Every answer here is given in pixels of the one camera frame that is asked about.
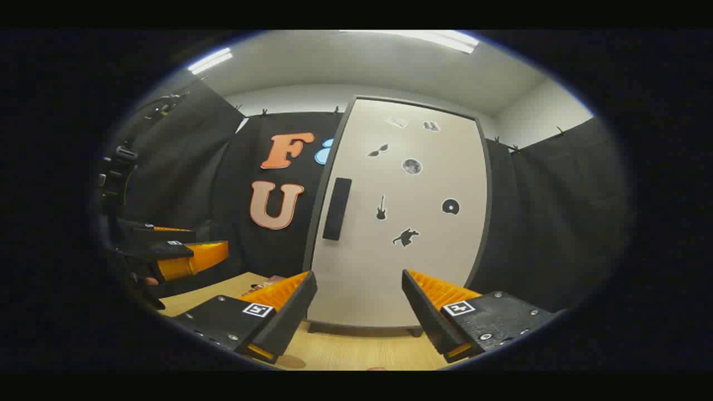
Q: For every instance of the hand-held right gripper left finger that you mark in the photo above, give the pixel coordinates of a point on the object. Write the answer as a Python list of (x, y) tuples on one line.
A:
[(292, 317)]

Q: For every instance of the narrow ceiling light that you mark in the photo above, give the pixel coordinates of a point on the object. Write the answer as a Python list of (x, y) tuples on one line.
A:
[(210, 60)]

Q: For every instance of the white cabinet door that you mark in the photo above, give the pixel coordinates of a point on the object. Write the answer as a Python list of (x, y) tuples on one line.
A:
[(401, 267)]

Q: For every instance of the black backdrop cloth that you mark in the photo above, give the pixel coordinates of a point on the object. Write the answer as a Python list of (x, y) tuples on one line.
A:
[(557, 211)]

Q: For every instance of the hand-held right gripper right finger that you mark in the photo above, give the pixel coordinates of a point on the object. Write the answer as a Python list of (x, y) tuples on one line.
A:
[(423, 317)]

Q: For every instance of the grey cabinet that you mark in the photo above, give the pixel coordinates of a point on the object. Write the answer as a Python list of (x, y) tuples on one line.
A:
[(313, 236)]

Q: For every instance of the stack of books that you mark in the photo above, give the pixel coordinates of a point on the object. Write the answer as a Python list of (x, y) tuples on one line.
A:
[(274, 278)]

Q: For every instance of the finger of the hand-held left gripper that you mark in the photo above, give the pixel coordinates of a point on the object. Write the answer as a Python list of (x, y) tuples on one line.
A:
[(145, 234), (167, 252)]

